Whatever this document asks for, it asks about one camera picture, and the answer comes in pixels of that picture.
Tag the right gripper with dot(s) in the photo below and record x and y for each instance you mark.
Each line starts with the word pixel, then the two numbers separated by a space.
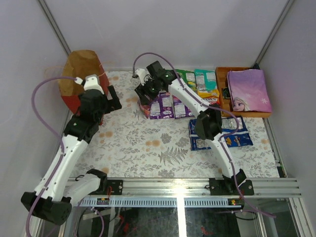
pixel 141 92

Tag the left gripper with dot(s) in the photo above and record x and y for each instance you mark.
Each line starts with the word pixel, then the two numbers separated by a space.
pixel 112 98

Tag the purple Fox's candy packet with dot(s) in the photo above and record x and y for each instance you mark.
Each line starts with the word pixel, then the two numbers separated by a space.
pixel 180 110

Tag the green snack packet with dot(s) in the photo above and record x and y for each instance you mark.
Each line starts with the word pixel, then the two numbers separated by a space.
pixel 188 77

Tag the red brown paper bag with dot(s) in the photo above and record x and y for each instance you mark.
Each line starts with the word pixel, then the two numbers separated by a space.
pixel 80 63

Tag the Fox's candy bag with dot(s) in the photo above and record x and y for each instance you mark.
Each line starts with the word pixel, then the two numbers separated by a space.
pixel 211 96

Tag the teal snack packet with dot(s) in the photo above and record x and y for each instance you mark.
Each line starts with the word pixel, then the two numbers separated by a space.
pixel 205 79

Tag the blue Doritos chip bag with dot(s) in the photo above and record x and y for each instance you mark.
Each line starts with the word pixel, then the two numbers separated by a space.
pixel 238 139

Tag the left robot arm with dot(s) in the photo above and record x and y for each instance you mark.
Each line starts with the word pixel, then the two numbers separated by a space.
pixel 52 200

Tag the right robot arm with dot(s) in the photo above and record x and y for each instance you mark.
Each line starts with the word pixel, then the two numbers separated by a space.
pixel 209 122

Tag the purple Frozen cloth bag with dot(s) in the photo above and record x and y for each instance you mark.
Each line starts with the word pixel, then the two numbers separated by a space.
pixel 248 91

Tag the floral table mat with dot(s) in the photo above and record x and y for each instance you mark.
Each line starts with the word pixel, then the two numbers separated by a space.
pixel 130 145

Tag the orange wooden tray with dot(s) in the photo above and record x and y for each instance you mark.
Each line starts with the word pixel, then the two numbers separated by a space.
pixel 226 104

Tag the small black object in tray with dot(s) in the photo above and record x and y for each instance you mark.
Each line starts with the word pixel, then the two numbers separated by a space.
pixel 226 93

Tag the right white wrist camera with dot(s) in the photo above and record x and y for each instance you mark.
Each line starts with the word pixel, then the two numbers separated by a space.
pixel 142 75

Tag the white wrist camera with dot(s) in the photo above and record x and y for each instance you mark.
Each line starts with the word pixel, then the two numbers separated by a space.
pixel 142 75
pixel 90 82

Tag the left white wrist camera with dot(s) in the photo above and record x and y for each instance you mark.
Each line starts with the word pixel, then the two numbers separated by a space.
pixel 90 82

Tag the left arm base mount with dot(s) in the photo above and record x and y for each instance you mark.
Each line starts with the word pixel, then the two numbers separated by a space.
pixel 113 187

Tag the aluminium front rail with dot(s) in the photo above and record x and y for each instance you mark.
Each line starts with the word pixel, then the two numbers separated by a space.
pixel 166 192

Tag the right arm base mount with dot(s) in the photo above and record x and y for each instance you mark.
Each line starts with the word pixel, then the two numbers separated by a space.
pixel 227 187

